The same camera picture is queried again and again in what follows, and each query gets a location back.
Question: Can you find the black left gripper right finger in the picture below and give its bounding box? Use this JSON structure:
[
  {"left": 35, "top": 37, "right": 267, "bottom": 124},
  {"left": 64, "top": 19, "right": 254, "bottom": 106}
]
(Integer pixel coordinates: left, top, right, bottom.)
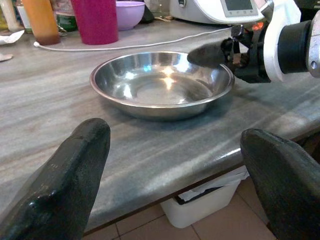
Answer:
[{"left": 240, "top": 128, "right": 320, "bottom": 240}]

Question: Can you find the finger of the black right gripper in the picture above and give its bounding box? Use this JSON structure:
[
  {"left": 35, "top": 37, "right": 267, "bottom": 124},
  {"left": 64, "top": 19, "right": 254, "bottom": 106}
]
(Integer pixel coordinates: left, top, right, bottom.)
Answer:
[{"left": 186, "top": 38, "right": 235, "bottom": 69}]

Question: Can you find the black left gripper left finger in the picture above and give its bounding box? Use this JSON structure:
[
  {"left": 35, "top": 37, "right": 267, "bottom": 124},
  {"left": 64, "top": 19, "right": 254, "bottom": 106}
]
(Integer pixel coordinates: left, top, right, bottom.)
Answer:
[{"left": 0, "top": 117, "right": 112, "bottom": 240}]

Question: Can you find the stainless steel bowl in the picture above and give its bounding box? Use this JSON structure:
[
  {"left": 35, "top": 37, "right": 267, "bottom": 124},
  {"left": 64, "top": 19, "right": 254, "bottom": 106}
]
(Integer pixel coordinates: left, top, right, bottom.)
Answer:
[{"left": 89, "top": 50, "right": 235, "bottom": 123}]

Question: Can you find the white kitchen machine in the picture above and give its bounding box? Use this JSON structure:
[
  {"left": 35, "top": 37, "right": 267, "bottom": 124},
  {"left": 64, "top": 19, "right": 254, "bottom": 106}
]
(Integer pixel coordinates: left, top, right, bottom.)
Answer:
[{"left": 169, "top": 0, "right": 266, "bottom": 25}]

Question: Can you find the purple plastic bowl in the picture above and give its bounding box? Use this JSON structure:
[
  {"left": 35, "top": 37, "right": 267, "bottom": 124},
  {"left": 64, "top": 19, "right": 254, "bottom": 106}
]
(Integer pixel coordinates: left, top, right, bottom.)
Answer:
[{"left": 115, "top": 0, "right": 146, "bottom": 32}]

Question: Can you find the white plastic bin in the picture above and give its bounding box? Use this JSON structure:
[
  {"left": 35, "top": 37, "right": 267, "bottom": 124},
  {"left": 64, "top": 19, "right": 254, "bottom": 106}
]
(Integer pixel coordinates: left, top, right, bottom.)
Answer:
[{"left": 159, "top": 164, "right": 251, "bottom": 230}]

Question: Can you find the grey marble top table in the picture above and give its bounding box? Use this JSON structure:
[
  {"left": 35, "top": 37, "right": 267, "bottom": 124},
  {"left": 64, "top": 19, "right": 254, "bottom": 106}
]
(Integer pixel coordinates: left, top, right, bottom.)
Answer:
[{"left": 0, "top": 18, "right": 320, "bottom": 236}]

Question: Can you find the magenta plastic tumbler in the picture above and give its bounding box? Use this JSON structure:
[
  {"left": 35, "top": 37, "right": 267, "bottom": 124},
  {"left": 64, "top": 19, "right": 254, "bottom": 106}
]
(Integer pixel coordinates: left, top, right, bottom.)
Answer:
[{"left": 70, "top": 0, "right": 120, "bottom": 46}]

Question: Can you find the green labelled bottle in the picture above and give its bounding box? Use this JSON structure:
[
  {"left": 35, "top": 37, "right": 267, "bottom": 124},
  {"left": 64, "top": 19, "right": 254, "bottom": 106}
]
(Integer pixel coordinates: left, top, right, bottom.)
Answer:
[{"left": 53, "top": 0, "right": 79, "bottom": 33}]

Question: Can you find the white tissue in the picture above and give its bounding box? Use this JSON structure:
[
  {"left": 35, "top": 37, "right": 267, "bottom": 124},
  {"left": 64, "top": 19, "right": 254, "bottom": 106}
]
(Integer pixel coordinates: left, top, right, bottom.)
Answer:
[{"left": 0, "top": 29, "right": 26, "bottom": 46}]

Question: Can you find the orange sauce bottle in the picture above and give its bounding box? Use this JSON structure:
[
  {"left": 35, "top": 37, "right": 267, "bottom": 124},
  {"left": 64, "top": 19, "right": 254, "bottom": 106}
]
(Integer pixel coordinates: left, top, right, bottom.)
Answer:
[{"left": 21, "top": 0, "right": 62, "bottom": 46}]

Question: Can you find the white cable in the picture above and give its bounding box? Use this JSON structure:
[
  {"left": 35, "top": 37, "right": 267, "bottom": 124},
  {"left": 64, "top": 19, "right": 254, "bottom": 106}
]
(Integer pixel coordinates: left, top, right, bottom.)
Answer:
[{"left": 33, "top": 25, "right": 235, "bottom": 53}]

